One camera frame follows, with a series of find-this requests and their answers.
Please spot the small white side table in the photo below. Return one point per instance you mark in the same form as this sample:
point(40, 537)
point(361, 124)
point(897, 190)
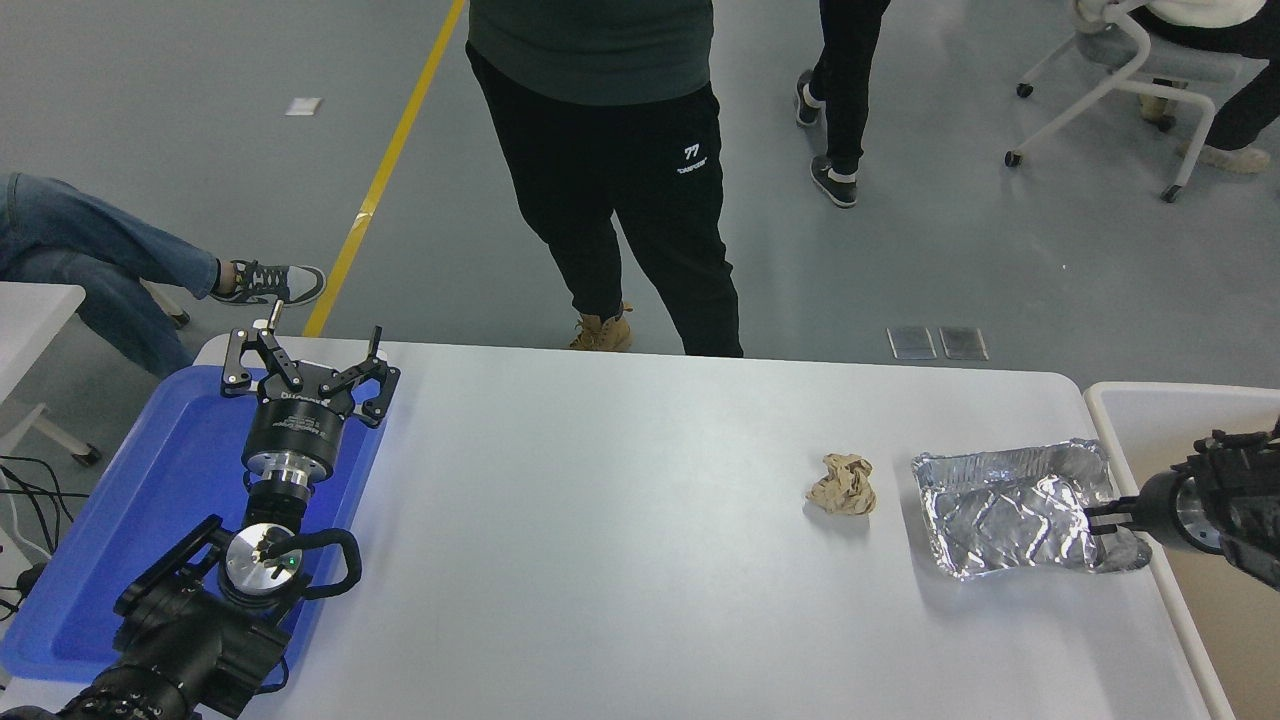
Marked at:
point(30, 320)

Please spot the white paper scrap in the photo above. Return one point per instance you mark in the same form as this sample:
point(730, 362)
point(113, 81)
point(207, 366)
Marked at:
point(302, 106)

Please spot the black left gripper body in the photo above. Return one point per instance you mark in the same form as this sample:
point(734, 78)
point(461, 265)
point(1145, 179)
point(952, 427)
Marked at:
point(295, 428)

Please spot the crumpled tan paper ball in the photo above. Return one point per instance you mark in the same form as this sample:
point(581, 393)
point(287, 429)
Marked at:
point(842, 486)

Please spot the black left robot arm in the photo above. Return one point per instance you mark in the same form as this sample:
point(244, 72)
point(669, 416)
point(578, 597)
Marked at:
point(190, 640)

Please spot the person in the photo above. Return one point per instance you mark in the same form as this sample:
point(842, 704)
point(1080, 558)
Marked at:
point(620, 180)
point(1240, 110)
point(848, 90)
point(90, 260)

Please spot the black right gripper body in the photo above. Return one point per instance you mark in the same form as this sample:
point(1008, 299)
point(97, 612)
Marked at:
point(1160, 508)

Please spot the large pale bin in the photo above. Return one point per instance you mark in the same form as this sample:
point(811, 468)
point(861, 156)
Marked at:
point(1150, 430)

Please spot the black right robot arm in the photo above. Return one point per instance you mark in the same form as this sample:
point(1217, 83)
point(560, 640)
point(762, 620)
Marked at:
point(1245, 510)

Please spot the white wheeled chair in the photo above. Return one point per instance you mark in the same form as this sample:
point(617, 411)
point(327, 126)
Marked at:
point(1110, 80)

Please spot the metal floor plate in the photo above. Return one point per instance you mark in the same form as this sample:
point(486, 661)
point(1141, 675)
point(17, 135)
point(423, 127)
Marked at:
point(911, 343)
point(963, 343)

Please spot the silver foil tray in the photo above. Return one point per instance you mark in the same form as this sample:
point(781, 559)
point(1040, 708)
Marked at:
point(1010, 510)

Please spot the blue plastic tray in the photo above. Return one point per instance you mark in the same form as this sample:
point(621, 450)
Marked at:
point(160, 500)

